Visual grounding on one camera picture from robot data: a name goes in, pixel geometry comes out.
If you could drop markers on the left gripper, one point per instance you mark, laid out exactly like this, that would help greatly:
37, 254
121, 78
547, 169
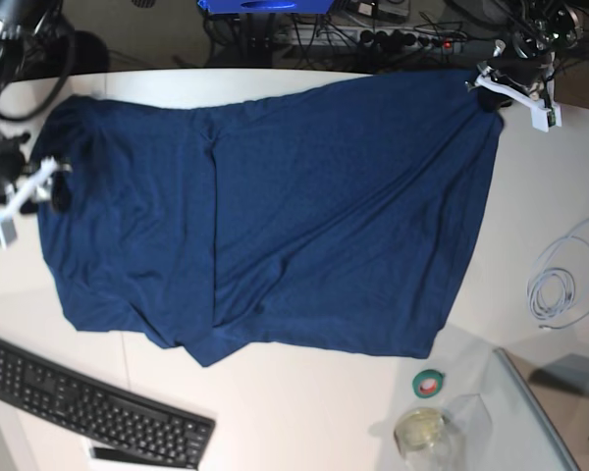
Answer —
509, 76

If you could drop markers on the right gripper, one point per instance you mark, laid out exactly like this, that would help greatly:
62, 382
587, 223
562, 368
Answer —
12, 162

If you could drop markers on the dark blue t-shirt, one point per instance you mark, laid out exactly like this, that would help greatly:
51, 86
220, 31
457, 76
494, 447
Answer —
343, 217

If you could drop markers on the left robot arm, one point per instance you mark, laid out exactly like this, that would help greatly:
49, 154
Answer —
532, 28

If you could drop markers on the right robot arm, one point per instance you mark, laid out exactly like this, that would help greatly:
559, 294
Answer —
26, 27

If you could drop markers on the black round stool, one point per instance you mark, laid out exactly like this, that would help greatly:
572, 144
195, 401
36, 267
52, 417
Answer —
92, 55

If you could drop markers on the white power strip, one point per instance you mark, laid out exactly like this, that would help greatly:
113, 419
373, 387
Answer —
405, 38

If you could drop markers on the black computer keyboard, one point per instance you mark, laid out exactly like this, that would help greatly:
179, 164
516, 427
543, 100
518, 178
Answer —
128, 425

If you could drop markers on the blue box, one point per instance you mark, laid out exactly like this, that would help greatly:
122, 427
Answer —
265, 6

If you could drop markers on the green tape roll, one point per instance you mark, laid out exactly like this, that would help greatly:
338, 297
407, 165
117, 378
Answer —
428, 383

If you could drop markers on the clear glass jar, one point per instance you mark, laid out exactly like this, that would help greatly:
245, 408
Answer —
427, 439

